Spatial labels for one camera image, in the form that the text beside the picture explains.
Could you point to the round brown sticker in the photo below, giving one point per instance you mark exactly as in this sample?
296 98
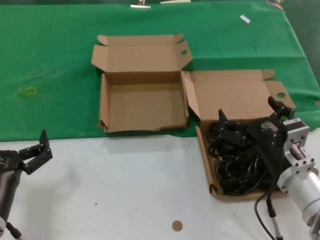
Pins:
177 225

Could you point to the silver metal clip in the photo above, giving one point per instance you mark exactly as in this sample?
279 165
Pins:
275 4

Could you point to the white tape strip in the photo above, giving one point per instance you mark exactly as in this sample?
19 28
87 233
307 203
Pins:
245 19

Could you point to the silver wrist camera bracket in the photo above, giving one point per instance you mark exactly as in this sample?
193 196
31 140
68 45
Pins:
298 135

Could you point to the beige flat strip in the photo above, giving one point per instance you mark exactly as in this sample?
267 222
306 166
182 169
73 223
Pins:
175 1

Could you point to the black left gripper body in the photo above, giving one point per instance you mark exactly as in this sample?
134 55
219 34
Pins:
10 161

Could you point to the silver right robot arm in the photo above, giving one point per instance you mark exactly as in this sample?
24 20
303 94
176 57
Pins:
307 192

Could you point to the open brown cardboard box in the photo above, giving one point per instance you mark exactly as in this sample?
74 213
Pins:
232 100
145 107

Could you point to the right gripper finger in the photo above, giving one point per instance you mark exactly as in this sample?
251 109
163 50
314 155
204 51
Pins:
285 112
231 132

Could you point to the green table cloth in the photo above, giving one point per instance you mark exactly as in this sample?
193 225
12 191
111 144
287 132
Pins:
50 50

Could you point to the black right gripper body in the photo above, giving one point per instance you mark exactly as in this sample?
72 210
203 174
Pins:
268 140

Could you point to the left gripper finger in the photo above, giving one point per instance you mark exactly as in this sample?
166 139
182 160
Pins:
43 152

